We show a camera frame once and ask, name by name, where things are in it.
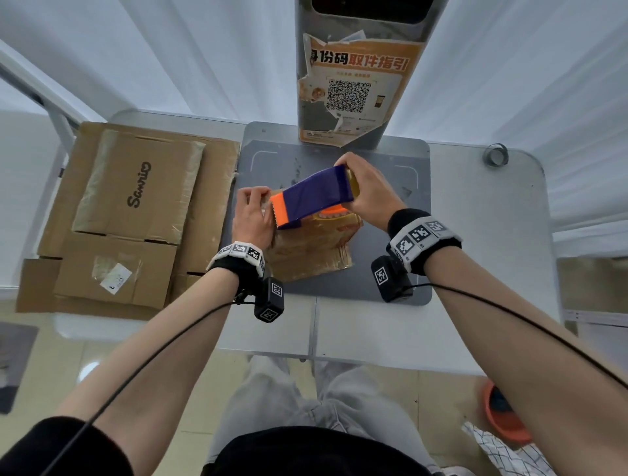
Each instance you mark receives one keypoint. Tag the person's left hand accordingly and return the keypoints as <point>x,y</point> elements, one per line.
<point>252,220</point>

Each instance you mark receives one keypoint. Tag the person's right hand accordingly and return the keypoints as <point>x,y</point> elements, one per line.
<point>375,196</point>

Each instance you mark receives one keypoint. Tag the blue orange tape dispenser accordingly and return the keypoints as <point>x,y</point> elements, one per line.
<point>314,196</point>
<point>353,184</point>

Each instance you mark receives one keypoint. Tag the large cardboard box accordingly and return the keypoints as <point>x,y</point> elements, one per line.
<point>216,196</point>

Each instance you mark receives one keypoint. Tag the red print cardboard box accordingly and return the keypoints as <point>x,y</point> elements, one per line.
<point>309,250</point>

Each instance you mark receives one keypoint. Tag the person's right forearm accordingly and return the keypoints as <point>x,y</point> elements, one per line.
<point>515,353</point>

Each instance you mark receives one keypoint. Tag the person's left forearm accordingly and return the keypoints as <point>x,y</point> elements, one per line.
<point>157,368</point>

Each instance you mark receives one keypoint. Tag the grey scanning mat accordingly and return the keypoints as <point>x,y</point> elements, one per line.
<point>275,157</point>

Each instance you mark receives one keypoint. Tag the grey scanner kiosk with poster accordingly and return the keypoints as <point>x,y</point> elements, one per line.
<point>363,54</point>

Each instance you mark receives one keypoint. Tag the grey trousers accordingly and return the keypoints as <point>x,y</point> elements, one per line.
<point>265,402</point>

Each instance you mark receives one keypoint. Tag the black object in basin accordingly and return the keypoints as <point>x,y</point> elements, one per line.
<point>500,402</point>

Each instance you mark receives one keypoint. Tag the black shirt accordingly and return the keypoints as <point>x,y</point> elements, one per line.
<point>314,456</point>

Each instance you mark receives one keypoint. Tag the white perforated metal bar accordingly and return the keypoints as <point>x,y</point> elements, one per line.
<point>598,318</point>

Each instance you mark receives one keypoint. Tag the orange plastic basin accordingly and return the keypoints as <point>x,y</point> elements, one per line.
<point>505,424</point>

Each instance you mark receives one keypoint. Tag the grey printed floor mat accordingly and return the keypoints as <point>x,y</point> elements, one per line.
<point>14,358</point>

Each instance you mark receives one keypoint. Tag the white checked cloth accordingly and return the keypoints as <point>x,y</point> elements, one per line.
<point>500,453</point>

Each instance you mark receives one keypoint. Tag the white sneaker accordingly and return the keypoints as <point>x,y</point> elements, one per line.
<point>456,472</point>

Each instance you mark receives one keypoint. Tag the white metal frame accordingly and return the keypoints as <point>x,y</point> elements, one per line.
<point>39,90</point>

